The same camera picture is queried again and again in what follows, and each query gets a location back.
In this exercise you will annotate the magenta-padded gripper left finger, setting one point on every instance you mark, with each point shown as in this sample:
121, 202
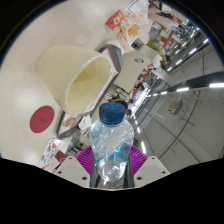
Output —
71, 168

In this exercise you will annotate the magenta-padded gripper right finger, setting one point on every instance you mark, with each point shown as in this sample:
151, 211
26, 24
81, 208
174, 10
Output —
148, 166

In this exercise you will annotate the clear water bottle blue cap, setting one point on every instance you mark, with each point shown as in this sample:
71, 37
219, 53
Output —
111, 146

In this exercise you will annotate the white paper napkin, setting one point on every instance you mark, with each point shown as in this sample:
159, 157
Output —
85, 122

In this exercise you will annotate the flat round red coaster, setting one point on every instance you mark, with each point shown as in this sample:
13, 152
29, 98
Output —
42, 119

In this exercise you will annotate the ceiling air conditioner unit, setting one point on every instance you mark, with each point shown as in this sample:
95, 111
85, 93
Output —
174, 106

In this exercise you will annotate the cream plastic cup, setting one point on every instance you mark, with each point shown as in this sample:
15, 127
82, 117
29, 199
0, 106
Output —
56, 73

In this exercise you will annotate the beige chair with round hole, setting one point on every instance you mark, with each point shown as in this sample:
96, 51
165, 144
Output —
131, 71

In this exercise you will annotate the ceiling light strips group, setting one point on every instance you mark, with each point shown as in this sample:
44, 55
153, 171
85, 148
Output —
216, 85

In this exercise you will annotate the clear food bag with fries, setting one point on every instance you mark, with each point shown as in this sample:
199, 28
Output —
133, 30

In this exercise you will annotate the white receipt paper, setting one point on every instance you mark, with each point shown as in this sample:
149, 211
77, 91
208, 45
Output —
137, 5

